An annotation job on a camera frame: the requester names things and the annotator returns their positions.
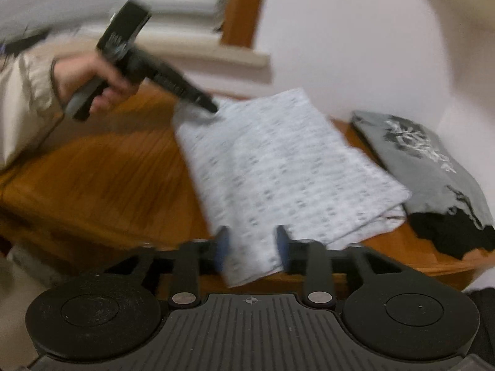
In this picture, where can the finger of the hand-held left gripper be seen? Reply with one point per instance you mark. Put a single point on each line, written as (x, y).
(189, 91)

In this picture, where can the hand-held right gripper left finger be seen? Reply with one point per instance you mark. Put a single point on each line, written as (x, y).
(221, 249)

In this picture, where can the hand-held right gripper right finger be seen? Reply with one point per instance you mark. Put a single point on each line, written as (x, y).
(283, 249)

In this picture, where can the white patterned shirt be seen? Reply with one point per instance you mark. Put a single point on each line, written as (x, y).
(290, 170)

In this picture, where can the person's left hand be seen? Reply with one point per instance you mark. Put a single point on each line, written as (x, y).
(85, 73)

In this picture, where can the beige window sill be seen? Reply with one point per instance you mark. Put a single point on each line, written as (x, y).
(216, 56)

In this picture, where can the black cloth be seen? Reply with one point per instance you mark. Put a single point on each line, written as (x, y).
(452, 234)

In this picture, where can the grey printed t-shirt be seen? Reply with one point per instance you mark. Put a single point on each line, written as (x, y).
(433, 162)

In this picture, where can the wooden window frame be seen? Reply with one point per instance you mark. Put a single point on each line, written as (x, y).
(245, 7)

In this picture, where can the white wall shelf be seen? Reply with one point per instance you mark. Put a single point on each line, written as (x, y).
(460, 7)

